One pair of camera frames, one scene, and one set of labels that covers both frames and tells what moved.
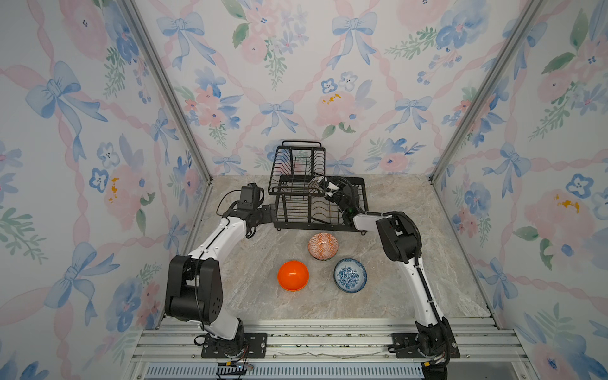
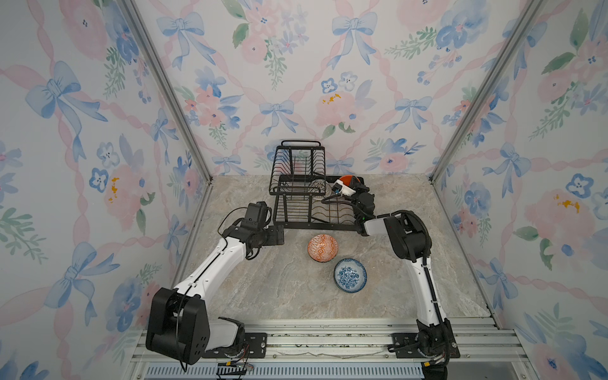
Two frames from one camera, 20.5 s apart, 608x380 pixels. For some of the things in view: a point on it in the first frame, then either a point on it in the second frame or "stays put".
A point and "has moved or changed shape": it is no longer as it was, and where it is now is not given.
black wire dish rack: (301, 202) stays put
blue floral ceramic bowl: (350, 275) stays put
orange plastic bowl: (293, 275) has moved or changed shape
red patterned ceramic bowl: (323, 246) stays put
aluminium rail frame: (330, 348) stays put
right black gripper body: (338, 197) -> (358, 199)
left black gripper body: (264, 215) -> (269, 235)
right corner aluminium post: (516, 41) stays put
